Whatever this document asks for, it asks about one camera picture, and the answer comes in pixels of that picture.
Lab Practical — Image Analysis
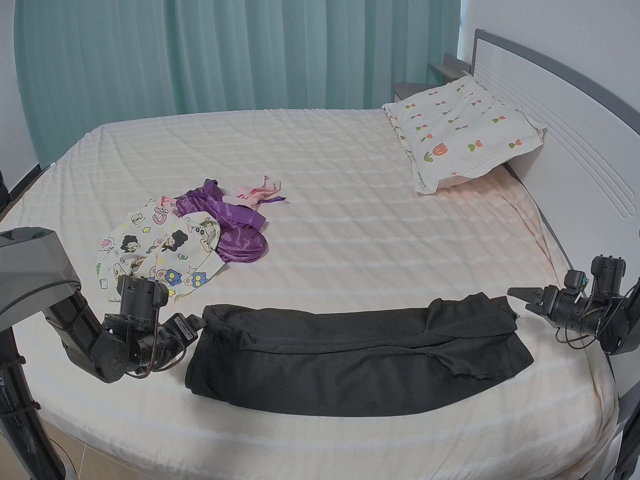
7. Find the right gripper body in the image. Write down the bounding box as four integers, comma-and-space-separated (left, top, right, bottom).
537, 284, 577, 327

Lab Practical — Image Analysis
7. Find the white printed pyjama garment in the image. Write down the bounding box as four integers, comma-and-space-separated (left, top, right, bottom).
96, 198, 222, 304

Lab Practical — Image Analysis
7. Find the bed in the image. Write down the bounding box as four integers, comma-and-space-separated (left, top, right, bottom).
0, 28, 640, 480

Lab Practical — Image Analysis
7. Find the grey bedside table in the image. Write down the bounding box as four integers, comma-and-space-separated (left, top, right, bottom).
394, 52, 473, 101

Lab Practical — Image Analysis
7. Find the black T-shirt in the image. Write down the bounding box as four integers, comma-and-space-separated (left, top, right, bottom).
185, 292, 534, 417

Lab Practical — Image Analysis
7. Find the blue-green curtain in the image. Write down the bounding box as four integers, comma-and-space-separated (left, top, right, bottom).
14, 0, 462, 169

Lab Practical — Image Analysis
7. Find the black cable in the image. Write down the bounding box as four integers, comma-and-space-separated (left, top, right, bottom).
555, 328, 599, 352
125, 343, 189, 380

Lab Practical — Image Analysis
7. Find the white printed pillow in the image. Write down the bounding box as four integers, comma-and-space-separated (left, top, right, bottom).
381, 74, 548, 196

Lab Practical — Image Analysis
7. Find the purple garment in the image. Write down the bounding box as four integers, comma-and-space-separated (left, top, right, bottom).
175, 179, 269, 265

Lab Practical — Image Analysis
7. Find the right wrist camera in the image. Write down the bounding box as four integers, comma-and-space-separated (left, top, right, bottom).
564, 269, 588, 295

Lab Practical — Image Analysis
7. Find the pink garment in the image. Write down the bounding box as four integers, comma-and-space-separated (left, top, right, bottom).
222, 174, 288, 211

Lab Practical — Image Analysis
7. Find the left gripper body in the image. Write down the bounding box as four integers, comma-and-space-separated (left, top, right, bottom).
167, 313, 202, 345

